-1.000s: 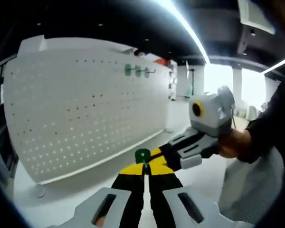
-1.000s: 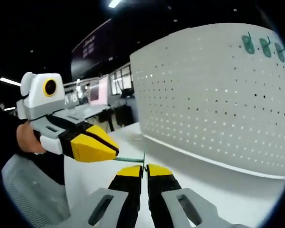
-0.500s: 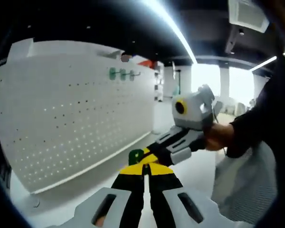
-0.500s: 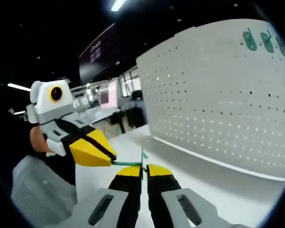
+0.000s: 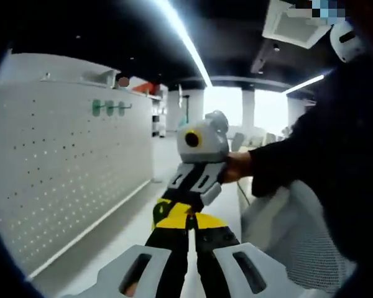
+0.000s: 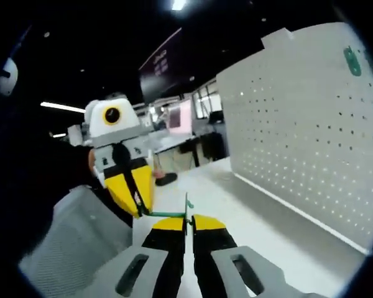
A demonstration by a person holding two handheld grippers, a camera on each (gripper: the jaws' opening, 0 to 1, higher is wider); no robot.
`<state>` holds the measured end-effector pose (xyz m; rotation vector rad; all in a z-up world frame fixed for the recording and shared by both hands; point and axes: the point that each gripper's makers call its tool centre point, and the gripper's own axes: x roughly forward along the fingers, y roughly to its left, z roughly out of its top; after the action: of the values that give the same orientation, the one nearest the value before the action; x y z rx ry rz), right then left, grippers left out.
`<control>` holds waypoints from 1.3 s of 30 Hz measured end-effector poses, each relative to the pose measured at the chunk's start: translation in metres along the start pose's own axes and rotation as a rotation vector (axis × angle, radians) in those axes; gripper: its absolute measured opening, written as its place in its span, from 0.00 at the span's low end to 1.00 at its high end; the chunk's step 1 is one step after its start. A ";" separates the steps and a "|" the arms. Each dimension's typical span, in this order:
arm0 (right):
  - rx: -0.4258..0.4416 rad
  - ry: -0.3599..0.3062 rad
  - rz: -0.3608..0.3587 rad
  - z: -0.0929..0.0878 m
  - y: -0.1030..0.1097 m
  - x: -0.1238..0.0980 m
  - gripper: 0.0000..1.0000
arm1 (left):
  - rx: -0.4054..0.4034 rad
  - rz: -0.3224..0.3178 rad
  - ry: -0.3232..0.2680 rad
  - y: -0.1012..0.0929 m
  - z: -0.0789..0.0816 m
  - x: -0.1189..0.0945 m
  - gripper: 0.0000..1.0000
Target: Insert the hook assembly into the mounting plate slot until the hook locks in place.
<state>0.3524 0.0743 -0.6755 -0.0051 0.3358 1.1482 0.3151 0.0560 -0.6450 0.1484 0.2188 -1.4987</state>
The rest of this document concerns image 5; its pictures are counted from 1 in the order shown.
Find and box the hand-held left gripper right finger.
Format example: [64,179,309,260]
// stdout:
[191,212,327,298]

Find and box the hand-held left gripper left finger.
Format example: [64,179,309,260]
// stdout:
[62,213,193,298]

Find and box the white perforated mounting plate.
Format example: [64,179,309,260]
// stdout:
[0,79,162,280]

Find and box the person's right hand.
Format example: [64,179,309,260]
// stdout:
[222,150,255,184]

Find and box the white shelving unit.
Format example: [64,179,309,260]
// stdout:
[151,93,168,137]

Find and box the white mesh chair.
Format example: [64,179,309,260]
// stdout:
[241,179,358,294]

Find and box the orange red panel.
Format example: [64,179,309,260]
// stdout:
[132,81,161,94]

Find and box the ceiling light strip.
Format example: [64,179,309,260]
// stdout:
[152,0,213,88]
[284,73,326,94]

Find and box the person's dark clothing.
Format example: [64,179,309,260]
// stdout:
[285,55,373,264]

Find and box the ceiling air conditioner unit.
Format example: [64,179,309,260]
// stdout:
[262,0,332,49]

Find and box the white worn device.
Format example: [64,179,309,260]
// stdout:
[329,20,366,63]

